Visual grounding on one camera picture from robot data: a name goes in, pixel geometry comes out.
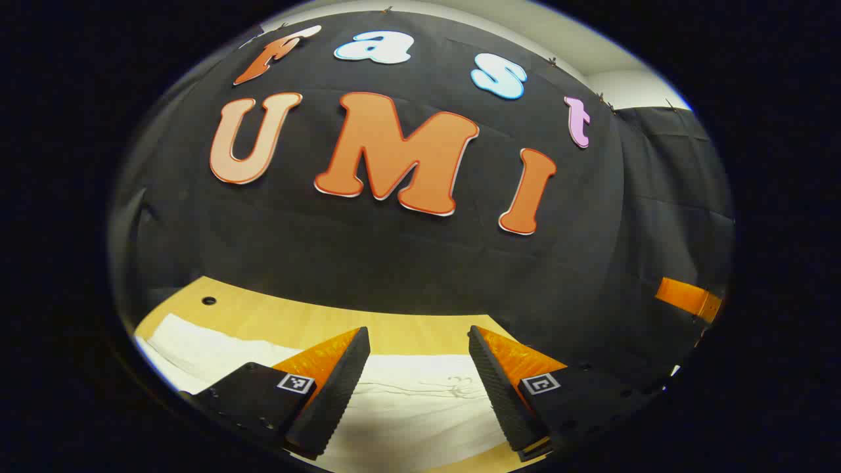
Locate white jeans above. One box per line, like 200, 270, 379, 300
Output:
135, 313, 520, 473

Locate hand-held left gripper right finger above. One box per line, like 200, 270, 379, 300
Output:
468, 325, 664, 462

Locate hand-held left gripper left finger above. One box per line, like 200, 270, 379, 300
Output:
179, 327, 371, 461

